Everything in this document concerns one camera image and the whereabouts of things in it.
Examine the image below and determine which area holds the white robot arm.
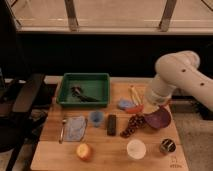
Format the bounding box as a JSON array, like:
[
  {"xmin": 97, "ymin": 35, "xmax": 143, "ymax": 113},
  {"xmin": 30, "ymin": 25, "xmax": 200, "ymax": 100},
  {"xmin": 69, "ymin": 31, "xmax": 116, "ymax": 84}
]
[{"xmin": 144, "ymin": 51, "xmax": 213, "ymax": 112}]

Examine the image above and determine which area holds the blue plastic cup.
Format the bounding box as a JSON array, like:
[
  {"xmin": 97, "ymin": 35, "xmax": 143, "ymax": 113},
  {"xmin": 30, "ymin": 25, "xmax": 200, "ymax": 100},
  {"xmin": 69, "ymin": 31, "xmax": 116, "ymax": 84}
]
[{"xmin": 88, "ymin": 111, "xmax": 104, "ymax": 127}]

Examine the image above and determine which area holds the purple bowl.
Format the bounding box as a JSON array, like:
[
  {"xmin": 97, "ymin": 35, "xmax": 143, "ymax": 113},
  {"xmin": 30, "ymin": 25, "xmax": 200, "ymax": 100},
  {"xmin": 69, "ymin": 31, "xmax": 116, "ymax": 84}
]
[{"xmin": 143, "ymin": 107, "xmax": 171, "ymax": 129}]

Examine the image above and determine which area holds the yellow banana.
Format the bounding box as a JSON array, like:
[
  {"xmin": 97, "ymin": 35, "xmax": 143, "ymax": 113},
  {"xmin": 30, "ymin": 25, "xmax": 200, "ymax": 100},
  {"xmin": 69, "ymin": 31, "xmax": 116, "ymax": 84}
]
[{"xmin": 130, "ymin": 86, "xmax": 142, "ymax": 105}]

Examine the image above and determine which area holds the bunch of dark grapes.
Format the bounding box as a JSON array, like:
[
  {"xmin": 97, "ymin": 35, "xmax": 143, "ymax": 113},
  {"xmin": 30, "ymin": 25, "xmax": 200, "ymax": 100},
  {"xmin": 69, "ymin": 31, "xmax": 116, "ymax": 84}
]
[{"xmin": 120, "ymin": 114, "xmax": 145, "ymax": 138}]

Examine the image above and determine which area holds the blue sponge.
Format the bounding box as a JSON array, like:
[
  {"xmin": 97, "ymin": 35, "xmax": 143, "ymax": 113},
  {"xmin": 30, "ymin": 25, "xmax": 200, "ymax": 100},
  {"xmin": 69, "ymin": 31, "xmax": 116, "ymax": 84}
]
[{"xmin": 117, "ymin": 99, "xmax": 135, "ymax": 110}]

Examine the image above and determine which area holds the black rectangular remote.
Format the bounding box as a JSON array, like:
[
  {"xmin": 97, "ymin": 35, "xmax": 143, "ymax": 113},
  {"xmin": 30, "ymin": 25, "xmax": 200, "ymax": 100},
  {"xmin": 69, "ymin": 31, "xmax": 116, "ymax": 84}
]
[{"xmin": 107, "ymin": 115, "xmax": 117, "ymax": 136}]

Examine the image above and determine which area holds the dark round tin can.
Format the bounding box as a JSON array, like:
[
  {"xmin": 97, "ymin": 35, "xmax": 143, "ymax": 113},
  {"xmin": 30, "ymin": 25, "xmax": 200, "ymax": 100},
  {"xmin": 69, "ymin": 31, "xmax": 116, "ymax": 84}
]
[{"xmin": 159, "ymin": 139, "xmax": 176, "ymax": 154}]

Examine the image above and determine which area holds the green plastic tray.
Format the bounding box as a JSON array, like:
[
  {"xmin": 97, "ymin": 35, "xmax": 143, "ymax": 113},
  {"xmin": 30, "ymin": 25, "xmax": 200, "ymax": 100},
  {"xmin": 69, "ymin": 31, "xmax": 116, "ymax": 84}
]
[{"xmin": 56, "ymin": 73, "xmax": 110, "ymax": 108}]

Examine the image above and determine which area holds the dark tool in tray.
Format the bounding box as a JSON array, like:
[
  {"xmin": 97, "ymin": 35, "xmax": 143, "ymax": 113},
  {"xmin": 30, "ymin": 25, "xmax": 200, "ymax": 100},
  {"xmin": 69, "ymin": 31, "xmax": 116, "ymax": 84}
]
[{"xmin": 71, "ymin": 86, "xmax": 97, "ymax": 102}]

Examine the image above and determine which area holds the blue folded cloth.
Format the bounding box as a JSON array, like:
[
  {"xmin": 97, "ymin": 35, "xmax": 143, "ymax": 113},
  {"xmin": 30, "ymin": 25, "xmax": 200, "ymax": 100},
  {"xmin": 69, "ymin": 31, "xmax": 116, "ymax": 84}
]
[{"xmin": 64, "ymin": 116, "xmax": 87, "ymax": 142}]

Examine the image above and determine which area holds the orange apple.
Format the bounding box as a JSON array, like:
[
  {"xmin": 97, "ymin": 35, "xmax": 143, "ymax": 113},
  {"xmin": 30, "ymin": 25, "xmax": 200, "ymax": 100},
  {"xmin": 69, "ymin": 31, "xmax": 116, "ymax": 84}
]
[{"xmin": 76, "ymin": 143, "xmax": 92, "ymax": 161}]

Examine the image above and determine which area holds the metal spoon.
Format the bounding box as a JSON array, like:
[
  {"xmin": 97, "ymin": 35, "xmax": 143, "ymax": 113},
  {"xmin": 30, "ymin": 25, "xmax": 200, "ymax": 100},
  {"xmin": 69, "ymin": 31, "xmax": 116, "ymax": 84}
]
[{"xmin": 59, "ymin": 117, "xmax": 67, "ymax": 144}]

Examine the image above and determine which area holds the black office chair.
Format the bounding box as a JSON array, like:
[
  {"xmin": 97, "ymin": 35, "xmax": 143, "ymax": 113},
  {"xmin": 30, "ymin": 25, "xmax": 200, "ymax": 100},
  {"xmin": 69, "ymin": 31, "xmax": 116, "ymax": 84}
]
[{"xmin": 0, "ymin": 0, "xmax": 47, "ymax": 171}]

